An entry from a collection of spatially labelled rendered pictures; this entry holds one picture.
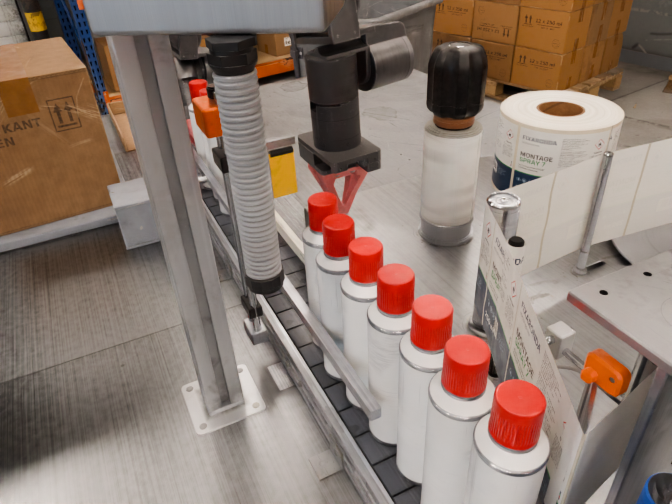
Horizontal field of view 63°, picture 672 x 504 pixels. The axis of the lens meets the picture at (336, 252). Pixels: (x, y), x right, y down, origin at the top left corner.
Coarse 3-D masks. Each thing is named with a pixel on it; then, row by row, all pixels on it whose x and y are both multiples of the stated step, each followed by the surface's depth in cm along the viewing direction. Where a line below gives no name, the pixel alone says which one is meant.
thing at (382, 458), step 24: (192, 144) 127; (216, 216) 99; (288, 264) 85; (288, 312) 76; (312, 360) 68; (336, 384) 64; (336, 408) 62; (360, 432) 59; (384, 456) 56; (384, 480) 54
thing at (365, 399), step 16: (208, 176) 94; (224, 192) 88; (288, 288) 67; (304, 304) 64; (304, 320) 62; (320, 336) 59; (336, 352) 57; (336, 368) 56; (352, 368) 55; (352, 384) 54; (368, 400) 52; (368, 416) 52
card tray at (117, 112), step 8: (112, 104) 158; (120, 104) 159; (112, 112) 160; (120, 112) 160; (112, 120) 155; (120, 120) 156; (120, 128) 151; (128, 128) 150; (120, 136) 140; (128, 136) 145; (128, 144) 141
